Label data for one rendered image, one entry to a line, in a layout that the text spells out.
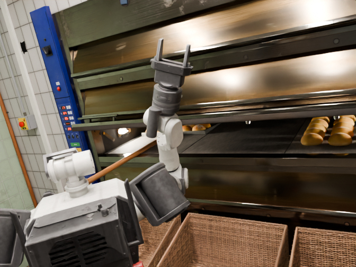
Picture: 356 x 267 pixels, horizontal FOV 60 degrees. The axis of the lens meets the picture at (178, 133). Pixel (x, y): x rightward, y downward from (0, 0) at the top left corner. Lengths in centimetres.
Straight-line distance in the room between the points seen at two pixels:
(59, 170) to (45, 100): 151
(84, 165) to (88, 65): 116
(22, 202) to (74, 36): 149
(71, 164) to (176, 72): 39
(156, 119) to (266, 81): 63
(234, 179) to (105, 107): 87
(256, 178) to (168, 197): 81
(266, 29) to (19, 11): 162
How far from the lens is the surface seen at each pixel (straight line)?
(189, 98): 155
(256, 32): 139
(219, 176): 166
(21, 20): 238
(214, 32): 147
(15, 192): 285
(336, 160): 145
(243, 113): 132
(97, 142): 212
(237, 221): 168
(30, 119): 249
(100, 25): 185
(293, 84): 138
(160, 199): 86
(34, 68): 235
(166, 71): 92
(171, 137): 97
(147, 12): 165
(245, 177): 161
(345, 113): 124
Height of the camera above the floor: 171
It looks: 14 degrees down
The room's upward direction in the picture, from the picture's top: 11 degrees counter-clockwise
